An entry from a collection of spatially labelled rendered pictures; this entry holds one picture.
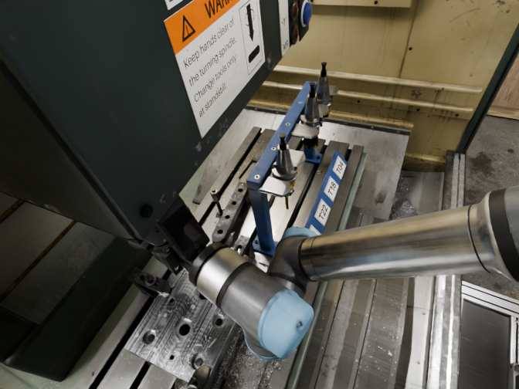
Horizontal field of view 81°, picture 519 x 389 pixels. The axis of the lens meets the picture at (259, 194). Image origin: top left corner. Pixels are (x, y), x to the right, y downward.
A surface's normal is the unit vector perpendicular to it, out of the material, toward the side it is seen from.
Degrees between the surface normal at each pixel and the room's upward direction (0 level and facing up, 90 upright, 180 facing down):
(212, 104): 90
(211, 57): 90
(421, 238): 47
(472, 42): 90
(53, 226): 91
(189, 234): 62
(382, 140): 24
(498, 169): 0
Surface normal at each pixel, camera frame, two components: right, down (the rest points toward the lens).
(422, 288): -0.37, -0.69
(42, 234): 0.91, 0.24
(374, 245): -0.78, -0.27
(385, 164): -0.26, -0.29
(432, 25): -0.40, 0.72
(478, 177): -0.11, -0.65
